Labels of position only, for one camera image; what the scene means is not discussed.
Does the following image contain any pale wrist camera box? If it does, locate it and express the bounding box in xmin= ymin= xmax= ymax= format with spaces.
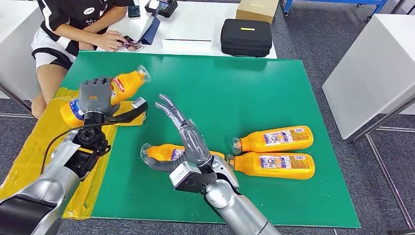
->
xmin=169 ymin=161 xmax=218 ymax=194
xmin=104 ymin=96 xmax=149 ymax=125

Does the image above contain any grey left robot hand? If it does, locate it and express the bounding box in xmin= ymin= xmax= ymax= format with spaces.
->
xmin=78 ymin=76 xmax=115 ymax=115

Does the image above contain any person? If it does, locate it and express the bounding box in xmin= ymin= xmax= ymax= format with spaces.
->
xmin=30 ymin=0 xmax=140 ymax=120

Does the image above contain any black handheld controller with screen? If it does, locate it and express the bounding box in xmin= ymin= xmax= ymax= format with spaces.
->
xmin=144 ymin=0 xmax=179 ymax=19

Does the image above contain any smartphone with lit screen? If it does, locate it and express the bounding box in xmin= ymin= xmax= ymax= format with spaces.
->
xmin=121 ymin=35 xmax=143 ymax=53

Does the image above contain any person's right hand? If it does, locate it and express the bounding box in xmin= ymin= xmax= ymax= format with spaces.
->
xmin=95 ymin=30 xmax=128 ymax=52

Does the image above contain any black zip carrying case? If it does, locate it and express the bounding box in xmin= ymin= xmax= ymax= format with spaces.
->
xmin=220 ymin=18 xmax=273 ymax=58

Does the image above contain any blue metal rack frame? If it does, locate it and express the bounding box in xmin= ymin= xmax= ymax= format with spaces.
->
xmin=282 ymin=0 xmax=389 ymax=21

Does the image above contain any tablet in blue case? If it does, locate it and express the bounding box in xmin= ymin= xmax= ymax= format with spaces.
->
xmin=137 ymin=2 xmax=161 ymax=46

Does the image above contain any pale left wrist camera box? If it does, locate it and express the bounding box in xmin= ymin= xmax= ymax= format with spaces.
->
xmin=104 ymin=96 xmax=149 ymax=125

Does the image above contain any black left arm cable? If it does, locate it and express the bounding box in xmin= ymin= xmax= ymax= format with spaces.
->
xmin=40 ymin=120 xmax=113 ymax=176

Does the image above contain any white side table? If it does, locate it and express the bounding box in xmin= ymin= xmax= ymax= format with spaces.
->
xmin=0 ymin=0 xmax=45 ymax=100
xmin=322 ymin=13 xmax=415 ymax=140

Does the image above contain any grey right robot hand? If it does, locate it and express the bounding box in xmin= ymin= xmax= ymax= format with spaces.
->
xmin=142 ymin=94 xmax=215 ymax=173

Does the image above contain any black smartphone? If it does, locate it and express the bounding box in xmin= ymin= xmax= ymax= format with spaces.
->
xmin=127 ymin=5 xmax=141 ymax=19

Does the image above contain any orange detergent bottle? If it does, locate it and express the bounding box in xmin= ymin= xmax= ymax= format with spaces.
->
xmin=231 ymin=125 xmax=315 ymax=155
xmin=60 ymin=64 xmax=152 ymax=128
xmin=140 ymin=143 xmax=225 ymax=164
xmin=226 ymin=152 xmax=316 ymax=181

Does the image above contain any metal table leg frame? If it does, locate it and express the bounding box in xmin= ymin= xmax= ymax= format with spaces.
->
xmin=0 ymin=82 xmax=37 ymax=120
xmin=348 ymin=94 xmax=415 ymax=235

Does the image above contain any yellow tape sheet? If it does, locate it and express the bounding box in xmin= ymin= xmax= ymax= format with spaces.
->
xmin=0 ymin=78 xmax=147 ymax=220

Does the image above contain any white folded paper card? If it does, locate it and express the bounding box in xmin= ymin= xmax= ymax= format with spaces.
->
xmin=161 ymin=38 xmax=212 ymax=55

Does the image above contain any green table mat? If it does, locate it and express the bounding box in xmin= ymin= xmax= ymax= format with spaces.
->
xmin=59 ymin=50 xmax=361 ymax=229

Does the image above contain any brown cardboard box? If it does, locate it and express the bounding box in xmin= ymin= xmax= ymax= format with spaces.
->
xmin=235 ymin=0 xmax=280 ymax=24

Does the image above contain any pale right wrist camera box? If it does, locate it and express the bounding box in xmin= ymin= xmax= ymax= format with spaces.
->
xmin=169 ymin=161 xmax=218 ymax=194

